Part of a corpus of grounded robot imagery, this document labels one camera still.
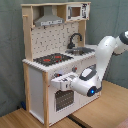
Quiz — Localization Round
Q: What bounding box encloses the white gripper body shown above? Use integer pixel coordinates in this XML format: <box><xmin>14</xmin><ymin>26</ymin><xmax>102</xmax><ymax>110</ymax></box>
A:
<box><xmin>51</xmin><ymin>73</ymin><xmax>78</xmax><ymax>90</ymax></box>

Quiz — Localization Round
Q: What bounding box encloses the white oven door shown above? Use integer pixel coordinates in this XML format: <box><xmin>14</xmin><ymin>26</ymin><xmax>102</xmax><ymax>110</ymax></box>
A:
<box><xmin>55</xmin><ymin>90</ymin><xmax>74</xmax><ymax>111</ymax></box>

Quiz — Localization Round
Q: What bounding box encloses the white microwave door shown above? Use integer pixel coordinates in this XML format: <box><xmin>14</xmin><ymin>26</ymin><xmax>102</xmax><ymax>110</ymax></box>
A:
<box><xmin>66</xmin><ymin>3</ymin><xmax>90</xmax><ymax>21</ymax></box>

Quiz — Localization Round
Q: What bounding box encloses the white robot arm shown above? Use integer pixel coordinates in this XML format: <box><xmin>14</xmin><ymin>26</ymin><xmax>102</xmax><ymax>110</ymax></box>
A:
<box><xmin>51</xmin><ymin>31</ymin><xmax>128</xmax><ymax>97</ymax></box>

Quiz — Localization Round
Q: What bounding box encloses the wooden toy kitchen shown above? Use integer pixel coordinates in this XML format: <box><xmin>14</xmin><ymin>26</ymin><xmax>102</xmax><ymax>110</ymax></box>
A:
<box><xmin>22</xmin><ymin>2</ymin><xmax>102</xmax><ymax>128</ymax></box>

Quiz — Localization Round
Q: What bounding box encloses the black toy stovetop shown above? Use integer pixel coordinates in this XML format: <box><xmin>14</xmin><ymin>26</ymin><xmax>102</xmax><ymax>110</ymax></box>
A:
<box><xmin>34</xmin><ymin>53</ymin><xmax>71</xmax><ymax>66</ymax></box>

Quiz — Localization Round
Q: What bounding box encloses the grey toy sink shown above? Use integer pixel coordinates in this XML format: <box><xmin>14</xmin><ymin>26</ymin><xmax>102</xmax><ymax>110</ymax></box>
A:
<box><xmin>66</xmin><ymin>47</ymin><xmax>94</xmax><ymax>56</ymax></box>

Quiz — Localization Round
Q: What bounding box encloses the black toy faucet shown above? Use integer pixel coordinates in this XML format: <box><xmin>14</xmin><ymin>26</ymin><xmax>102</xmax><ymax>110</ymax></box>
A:
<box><xmin>66</xmin><ymin>32</ymin><xmax>83</xmax><ymax>50</ymax></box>

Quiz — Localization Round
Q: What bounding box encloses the grey range hood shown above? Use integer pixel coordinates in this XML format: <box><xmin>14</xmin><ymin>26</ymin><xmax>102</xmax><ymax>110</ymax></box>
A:
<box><xmin>35</xmin><ymin>6</ymin><xmax>64</xmax><ymax>27</ymax></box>

